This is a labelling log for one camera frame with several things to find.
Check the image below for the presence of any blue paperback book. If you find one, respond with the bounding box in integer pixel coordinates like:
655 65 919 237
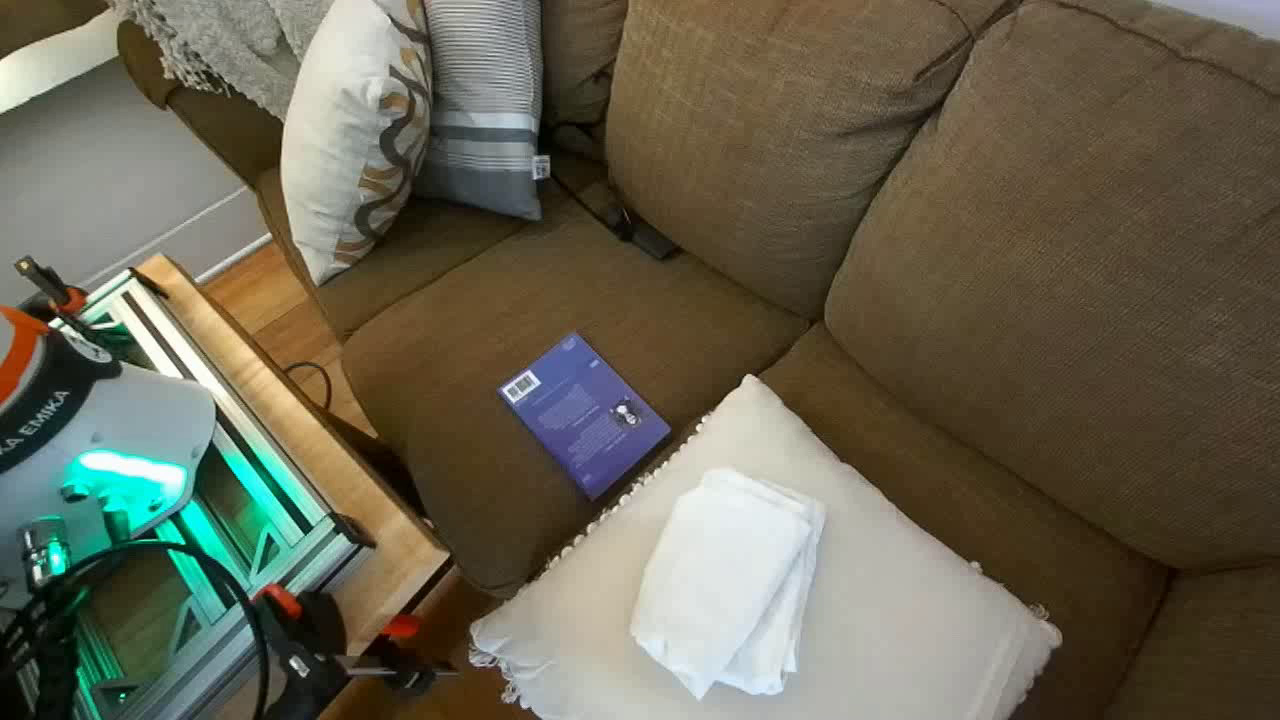
498 326 676 505

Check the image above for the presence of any white folded cloth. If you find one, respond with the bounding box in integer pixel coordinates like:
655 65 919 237
628 464 827 702

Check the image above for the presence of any grey striped throw pillow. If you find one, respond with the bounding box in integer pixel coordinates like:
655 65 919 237
412 0 551 225

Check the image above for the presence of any cream fringed pillow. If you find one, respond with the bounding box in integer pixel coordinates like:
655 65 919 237
465 373 1070 720

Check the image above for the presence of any cream patterned throw pillow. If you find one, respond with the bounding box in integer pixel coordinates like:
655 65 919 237
276 0 435 287

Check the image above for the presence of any brown fabric sofa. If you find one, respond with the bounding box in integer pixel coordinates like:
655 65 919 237
115 0 1280 720

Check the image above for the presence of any brown sofa back cushion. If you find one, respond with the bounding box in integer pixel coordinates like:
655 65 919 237
606 0 1016 324
821 0 1280 576

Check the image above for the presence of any wooden table board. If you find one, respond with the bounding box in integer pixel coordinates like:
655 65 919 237
131 252 455 654

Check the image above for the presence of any orange black clamp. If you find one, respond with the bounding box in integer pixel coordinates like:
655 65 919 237
255 578 353 702
12 252 98 324
350 613 444 700

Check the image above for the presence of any wooden side table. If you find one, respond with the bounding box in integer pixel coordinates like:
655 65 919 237
54 263 376 720

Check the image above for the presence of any grey knitted throw blanket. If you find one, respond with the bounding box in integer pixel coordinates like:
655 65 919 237
111 0 336 123

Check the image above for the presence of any thin black floor cable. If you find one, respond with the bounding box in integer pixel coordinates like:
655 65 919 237
282 354 342 410

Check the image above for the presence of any black cable bundle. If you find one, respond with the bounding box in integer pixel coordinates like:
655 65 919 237
0 536 276 720

